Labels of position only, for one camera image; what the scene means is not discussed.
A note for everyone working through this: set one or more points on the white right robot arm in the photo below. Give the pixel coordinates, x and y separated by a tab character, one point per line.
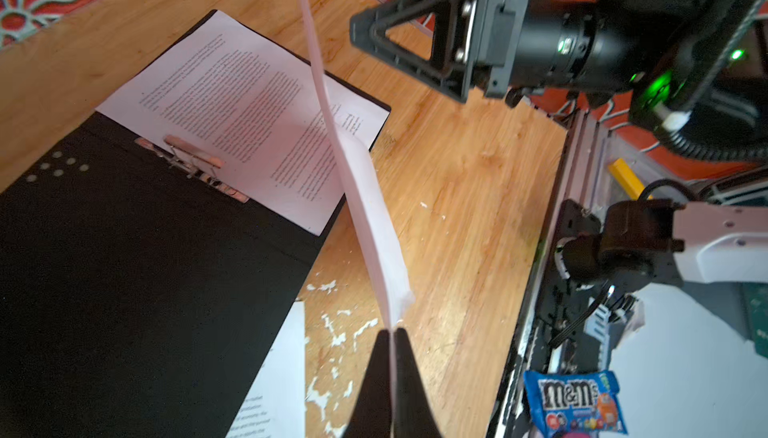
679	60

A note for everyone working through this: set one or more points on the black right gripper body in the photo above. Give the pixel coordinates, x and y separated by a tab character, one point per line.
589	47

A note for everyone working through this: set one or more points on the yellow block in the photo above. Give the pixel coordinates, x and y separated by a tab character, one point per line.
626	178

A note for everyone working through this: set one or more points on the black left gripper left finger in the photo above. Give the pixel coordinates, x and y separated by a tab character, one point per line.
372	413

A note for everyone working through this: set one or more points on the blue folder black inside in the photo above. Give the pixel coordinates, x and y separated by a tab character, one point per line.
137	299

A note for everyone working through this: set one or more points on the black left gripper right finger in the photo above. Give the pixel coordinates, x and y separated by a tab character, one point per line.
412	415

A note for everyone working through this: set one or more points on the blue candy bag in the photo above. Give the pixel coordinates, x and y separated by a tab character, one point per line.
561	404

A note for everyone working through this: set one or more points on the printed paper sheet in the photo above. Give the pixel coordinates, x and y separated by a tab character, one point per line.
372	222
249	103
275	405

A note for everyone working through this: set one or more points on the metal folder clip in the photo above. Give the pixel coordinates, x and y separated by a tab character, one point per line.
194	162

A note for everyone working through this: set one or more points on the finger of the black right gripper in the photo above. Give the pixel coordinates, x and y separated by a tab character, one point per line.
432	41

